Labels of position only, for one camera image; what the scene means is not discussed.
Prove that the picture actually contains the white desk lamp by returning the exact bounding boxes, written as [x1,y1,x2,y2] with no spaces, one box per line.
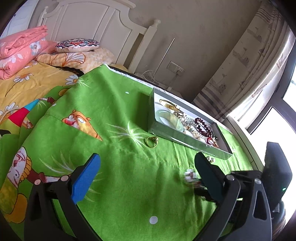
[141,38,175,80]

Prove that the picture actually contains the red string gold bracelet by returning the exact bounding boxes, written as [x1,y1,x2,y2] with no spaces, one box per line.
[206,136,220,149]

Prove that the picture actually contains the pale green jade bangle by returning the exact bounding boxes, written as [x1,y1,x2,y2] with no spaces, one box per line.
[155,109,184,132]

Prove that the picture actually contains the gold bangle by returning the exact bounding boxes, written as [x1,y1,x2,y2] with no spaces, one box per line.
[159,99,180,112]

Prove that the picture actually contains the white bedside table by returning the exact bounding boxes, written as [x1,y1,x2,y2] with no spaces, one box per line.
[135,70,183,98]

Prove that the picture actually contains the yellow floral pillow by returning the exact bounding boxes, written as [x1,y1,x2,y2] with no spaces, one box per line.
[37,48,114,74]

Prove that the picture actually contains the wall power socket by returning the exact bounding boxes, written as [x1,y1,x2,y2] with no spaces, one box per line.
[167,61,185,75]

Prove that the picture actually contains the yellow floral bedsheet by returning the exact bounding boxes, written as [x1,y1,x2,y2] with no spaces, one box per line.
[1,61,82,123]

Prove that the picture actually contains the grey jewelry tray box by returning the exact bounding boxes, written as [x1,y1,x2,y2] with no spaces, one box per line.
[147,88,233,160]

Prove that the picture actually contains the embroidered round pillow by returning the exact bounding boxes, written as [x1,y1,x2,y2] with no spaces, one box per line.
[55,38,100,53]

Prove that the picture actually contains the window frame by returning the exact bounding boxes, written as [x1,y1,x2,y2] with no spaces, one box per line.
[247,45,295,134]

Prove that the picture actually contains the pink folded quilt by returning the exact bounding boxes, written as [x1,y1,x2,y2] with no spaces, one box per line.
[1,25,56,80]

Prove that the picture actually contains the green cartoon print cloth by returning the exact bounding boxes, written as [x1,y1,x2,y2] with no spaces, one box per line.
[0,64,255,241]

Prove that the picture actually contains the striped printed curtain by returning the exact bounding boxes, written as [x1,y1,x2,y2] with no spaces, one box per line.
[193,1,295,121]

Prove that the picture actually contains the flower brooch with gems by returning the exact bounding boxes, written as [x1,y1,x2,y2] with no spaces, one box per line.
[184,169,201,188]

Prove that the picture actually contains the white pearl necklace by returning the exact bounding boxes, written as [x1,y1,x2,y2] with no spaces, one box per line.
[182,116,209,142]

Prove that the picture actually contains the dark red bead bracelet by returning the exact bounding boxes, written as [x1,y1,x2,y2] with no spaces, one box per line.
[194,117,215,138]

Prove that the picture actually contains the white wooden headboard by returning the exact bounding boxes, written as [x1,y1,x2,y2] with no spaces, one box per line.
[38,0,161,73]

